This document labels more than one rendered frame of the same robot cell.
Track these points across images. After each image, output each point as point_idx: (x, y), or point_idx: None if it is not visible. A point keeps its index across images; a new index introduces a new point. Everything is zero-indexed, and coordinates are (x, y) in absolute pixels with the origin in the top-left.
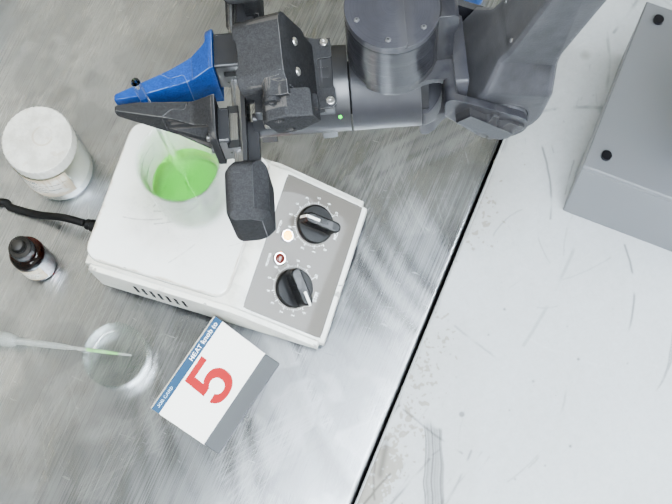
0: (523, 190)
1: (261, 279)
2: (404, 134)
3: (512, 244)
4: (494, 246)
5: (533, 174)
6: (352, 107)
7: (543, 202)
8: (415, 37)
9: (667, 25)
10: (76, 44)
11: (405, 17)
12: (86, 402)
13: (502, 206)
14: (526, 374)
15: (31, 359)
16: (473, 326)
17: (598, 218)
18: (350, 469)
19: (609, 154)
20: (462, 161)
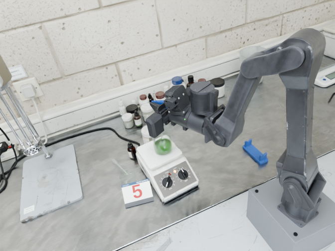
0: (239, 205)
1: (161, 175)
2: (221, 177)
3: (226, 214)
4: (222, 211)
5: (245, 203)
6: (188, 117)
7: (242, 211)
8: (201, 92)
9: None
10: (174, 129)
11: (203, 89)
12: (115, 182)
13: (231, 205)
14: (204, 245)
15: (115, 169)
16: (201, 224)
17: (252, 222)
18: (145, 232)
19: (257, 190)
20: (229, 190)
